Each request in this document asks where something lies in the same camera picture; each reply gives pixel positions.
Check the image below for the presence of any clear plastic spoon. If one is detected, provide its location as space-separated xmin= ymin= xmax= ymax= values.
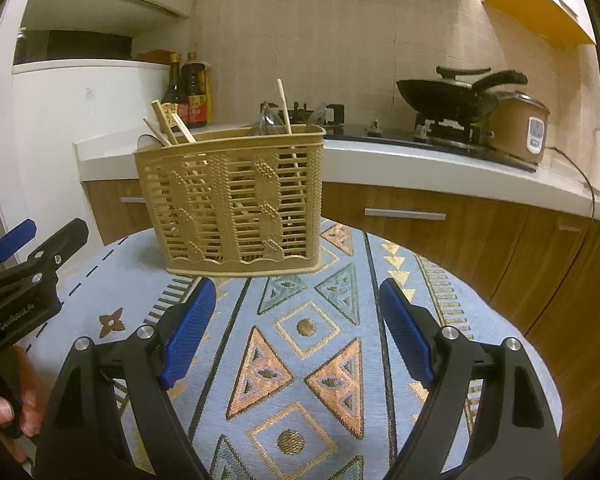
xmin=250 ymin=102 xmax=287 ymax=136

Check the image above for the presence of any single pale chopstick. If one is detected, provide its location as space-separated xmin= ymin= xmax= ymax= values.
xmin=276 ymin=78 xmax=292 ymax=134

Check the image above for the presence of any person's left hand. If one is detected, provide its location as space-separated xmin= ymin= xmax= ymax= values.
xmin=0 ymin=346 xmax=50 ymax=465

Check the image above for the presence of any white refrigerator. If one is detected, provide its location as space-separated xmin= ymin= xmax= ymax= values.
xmin=0 ymin=60 xmax=168 ymax=258

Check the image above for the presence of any beige slotted utensil basket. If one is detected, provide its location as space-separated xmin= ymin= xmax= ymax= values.
xmin=134 ymin=125 xmax=325 ymax=278

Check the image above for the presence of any blue patterned round tablecloth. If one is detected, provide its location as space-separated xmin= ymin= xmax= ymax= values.
xmin=28 ymin=221 xmax=562 ymax=479

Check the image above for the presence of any black gas stove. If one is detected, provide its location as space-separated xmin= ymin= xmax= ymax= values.
xmin=288 ymin=102 xmax=538 ymax=174

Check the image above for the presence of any beige rice cooker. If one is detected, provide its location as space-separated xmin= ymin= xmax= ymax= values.
xmin=484 ymin=90 xmax=550 ymax=165

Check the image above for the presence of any black wok with lid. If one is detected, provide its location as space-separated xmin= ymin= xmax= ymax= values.
xmin=396 ymin=66 xmax=528 ymax=125

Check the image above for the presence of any black power cable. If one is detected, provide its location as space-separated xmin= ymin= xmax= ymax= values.
xmin=544 ymin=145 xmax=598 ymax=221

